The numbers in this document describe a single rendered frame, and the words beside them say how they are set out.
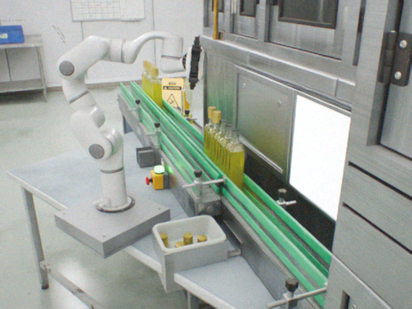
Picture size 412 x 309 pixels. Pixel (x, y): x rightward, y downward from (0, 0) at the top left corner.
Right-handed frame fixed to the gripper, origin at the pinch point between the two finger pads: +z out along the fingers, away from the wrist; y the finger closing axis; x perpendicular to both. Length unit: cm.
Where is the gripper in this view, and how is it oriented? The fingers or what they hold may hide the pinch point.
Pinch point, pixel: (195, 64)
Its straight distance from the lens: 129.6
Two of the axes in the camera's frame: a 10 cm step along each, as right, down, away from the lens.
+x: -9.9, -0.8, -1.0
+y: -1.0, 9.6, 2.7
